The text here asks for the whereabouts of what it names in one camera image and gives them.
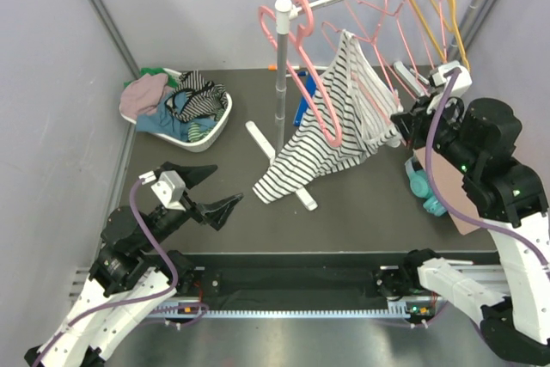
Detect blue folder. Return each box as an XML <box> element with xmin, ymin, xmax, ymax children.
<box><xmin>293</xmin><ymin>73</ymin><xmax>316</xmax><ymax>126</ymax></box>

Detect pink garment in basket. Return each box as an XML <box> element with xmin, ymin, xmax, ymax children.
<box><xmin>119</xmin><ymin>73</ymin><xmax>170</xmax><ymax>120</ymax></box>

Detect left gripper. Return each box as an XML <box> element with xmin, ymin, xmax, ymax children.
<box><xmin>139</xmin><ymin>162</ymin><xmax>243</xmax><ymax>252</ymax></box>

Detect black white striped tank top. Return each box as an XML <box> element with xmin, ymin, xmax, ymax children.
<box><xmin>252</xmin><ymin>29</ymin><xmax>405</xmax><ymax>205</ymax></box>

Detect brown cardboard sheet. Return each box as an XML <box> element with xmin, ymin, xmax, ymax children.
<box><xmin>413</xmin><ymin>148</ymin><xmax>480</xmax><ymax>235</ymax></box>

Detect thick pink plastic hanger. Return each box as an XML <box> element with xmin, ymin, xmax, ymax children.
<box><xmin>258</xmin><ymin>0</ymin><xmax>344</xmax><ymax>147</ymax></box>

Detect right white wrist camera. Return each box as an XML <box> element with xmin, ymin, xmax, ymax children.
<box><xmin>428</xmin><ymin>64</ymin><xmax>474</xmax><ymax>100</ymax></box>

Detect teal headphones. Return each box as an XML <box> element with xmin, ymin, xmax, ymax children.
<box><xmin>405</xmin><ymin>156</ymin><xmax>447</xmax><ymax>217</ymax></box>

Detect white garment rack stand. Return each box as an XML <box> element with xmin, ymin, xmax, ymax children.
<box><xmin>244</xmin><ymin>0</ymin><xmax>474</xmax><ymax>212</ymax></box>

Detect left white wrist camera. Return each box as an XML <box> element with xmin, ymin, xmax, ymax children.
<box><xmin>138</xmin><ymin>170</ymin><xmax>186</xmax><ymax>211</ymax></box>

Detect thin pink wire hanger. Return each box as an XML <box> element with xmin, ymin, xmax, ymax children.
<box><xmin>344</xmin><ymin>0</ymin><xmax>403</xmax><ymax>111</ymax></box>
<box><xmin>348</xmin><ymin>0</ymin><xmax>428</xmax><ymax>98</ymax></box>
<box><xmin>425</xmin><ymin>0</ymin><xmax>470</xmax><ymax>69</ymax></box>

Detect white marker pen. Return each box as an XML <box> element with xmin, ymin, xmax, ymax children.
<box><xmin>267</xmin><ymin>64</ymin><xmax>308</xmax><ymax>76</ymax></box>

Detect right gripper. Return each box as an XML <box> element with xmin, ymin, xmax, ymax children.
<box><xmin>393</xmin><ymin>90</ymin><xmax>478</xmax><ymax>174</ymax></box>

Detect blue garment in basket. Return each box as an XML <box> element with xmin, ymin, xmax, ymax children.
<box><xmin>136</xmin><ymin>94</ymin><xmax>217</xmax><ymax>143</ymax></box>

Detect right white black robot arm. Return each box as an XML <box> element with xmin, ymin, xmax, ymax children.
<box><xmin>391</xmin><ymin>98</ymin><xmax>549</xmax><ymax>366</ymax></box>

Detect white laundry basket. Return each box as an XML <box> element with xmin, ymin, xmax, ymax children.
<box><xmin>119</xmin><ymin>68</ymin><xmax>232</xmax><ymax>153</ymax></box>

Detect green garment in basket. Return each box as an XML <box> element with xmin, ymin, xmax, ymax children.
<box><xmin>124</xmin><ymin>67</ymin><xmax>178</xmax><ymax>89</ymax></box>

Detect yellow plastic hanger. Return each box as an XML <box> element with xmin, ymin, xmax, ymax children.
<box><xmin>406</xmin><ymin>0</ymin><xmax>471</xmax><ymax>70</ymax></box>

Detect dark striped garment in basket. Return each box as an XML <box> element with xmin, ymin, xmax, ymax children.
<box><xmin>165</xmin><ymin>70</ymin><xmax>228</xmax><ymax>122</ymax></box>

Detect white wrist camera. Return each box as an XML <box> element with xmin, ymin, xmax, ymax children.
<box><xmin>428</xmin><ymin>64</ymin><xmax>474</xmax><ymax>100</ymax></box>
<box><xmin>138</xmin><ymin>170</ymin><xmax>186</xmax><ymax>211</ymax></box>

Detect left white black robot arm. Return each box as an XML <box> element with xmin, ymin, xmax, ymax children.
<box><xmin>24</xmin><ymin>162</ymin><xmax>243</xmax><ymax>366</ymax></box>

